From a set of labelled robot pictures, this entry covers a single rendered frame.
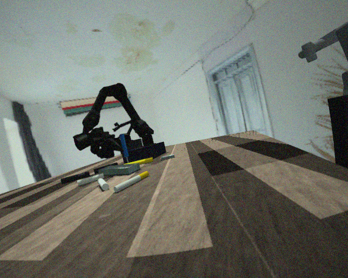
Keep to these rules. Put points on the blue stylus with white tip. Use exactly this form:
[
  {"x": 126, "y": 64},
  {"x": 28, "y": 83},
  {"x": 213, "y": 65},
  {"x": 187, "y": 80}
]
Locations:
[{"x": 124, "y": 145}]

